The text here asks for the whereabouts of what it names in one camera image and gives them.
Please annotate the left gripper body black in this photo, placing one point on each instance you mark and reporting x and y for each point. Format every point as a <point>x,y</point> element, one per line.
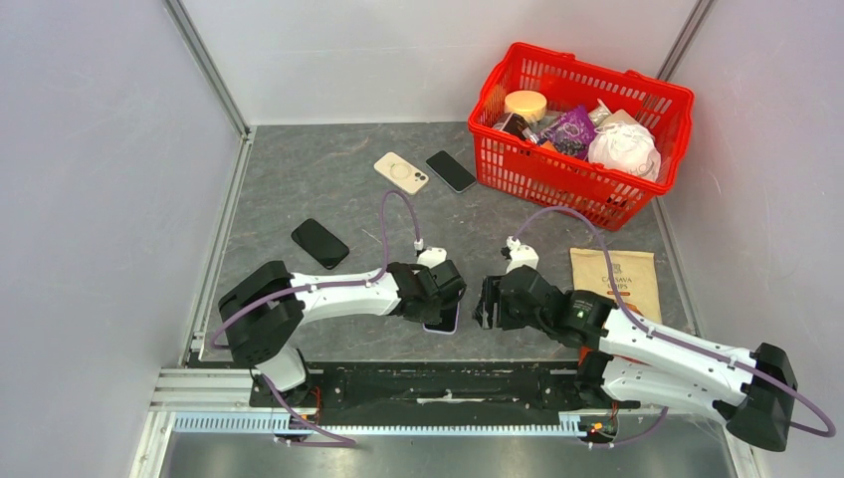
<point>431,315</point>

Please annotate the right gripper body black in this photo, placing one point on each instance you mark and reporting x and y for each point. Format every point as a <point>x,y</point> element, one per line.
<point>511,319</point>

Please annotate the lavender phone case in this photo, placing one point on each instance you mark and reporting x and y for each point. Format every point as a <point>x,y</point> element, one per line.
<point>445,326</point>

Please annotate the beige phone case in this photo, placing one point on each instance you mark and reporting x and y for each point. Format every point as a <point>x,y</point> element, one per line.
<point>401,173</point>

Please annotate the black phone case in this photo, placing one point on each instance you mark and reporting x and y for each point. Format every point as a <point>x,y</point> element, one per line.
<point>322,245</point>

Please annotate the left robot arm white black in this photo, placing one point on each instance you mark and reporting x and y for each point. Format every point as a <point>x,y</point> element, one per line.
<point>262,313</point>

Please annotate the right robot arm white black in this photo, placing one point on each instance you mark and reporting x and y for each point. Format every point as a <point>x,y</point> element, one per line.
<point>625,358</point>

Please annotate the cassava chips bag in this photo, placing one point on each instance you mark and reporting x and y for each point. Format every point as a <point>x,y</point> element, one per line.
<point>634,274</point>

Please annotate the black smartphone near basket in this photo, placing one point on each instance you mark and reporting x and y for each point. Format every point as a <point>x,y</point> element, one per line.
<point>450,171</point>

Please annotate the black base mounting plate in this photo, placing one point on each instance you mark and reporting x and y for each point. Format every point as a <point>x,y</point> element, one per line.
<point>435,393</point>

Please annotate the red plastic shopping basket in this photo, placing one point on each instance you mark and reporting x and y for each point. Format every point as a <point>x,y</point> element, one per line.
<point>511,157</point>

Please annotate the purple snack packet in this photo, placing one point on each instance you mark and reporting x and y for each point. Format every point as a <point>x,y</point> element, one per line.
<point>571,133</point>

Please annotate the white plastic bag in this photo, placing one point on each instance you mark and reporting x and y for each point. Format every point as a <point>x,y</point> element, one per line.
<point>626,147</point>

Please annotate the yellow lid jar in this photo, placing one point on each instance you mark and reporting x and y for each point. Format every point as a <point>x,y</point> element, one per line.
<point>530,105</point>

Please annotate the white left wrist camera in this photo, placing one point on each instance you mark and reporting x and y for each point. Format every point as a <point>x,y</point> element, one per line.
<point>427,256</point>

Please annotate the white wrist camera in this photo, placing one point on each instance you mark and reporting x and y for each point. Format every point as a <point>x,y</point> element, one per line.
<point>518,254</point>
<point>427,256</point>

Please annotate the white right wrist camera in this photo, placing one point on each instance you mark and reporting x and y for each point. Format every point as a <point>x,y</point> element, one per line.
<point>518,254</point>

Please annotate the aluminium frame rail front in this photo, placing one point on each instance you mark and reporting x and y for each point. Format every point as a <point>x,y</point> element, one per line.
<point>224,394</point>

